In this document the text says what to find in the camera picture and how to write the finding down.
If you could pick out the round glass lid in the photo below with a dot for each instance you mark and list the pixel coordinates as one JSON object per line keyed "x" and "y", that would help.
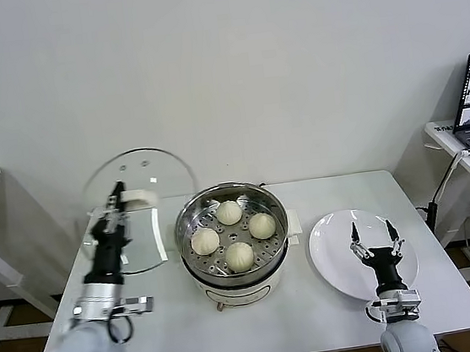
{"x": 157, "y": 168}

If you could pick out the cream electric cooker pot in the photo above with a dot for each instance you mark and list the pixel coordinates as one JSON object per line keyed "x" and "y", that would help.
{"x": 240, "y": 292}

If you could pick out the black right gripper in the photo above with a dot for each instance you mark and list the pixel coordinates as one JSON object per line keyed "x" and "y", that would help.
{"x": 386, "y": 269}

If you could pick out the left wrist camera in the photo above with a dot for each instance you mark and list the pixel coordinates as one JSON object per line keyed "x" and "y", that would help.
{"x": 137, "y": 304}

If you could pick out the white label sticker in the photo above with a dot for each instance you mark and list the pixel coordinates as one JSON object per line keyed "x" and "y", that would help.
{"x": 444, "y": 128}

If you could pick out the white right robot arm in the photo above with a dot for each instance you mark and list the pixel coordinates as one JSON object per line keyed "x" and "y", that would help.
{"x": 406, "y": 341}

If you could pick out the steel steamer basket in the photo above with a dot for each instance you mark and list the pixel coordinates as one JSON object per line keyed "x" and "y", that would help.
{"x": 211, "y": 268}

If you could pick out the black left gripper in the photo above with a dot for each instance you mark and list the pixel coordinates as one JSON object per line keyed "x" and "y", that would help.
{"x": 110, "y": 254}

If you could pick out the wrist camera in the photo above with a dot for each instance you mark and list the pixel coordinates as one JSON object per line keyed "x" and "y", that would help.
{"x": 137, "y": 304}
{"x": 406, "y": 301}

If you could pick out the white steamed baozi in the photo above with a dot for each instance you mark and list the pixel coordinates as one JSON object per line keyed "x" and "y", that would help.
{"x": 240, "y": 257}
{"x": 228, "y": 211}
{"x": 262, "y": 226}
{"x": 205, "y": 241}

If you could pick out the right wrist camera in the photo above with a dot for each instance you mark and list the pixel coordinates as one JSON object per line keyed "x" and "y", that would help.
{"x": 406, "y": 301}

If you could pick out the white round plate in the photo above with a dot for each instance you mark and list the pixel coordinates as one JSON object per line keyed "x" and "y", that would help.
{"x": 333, "y": 258}

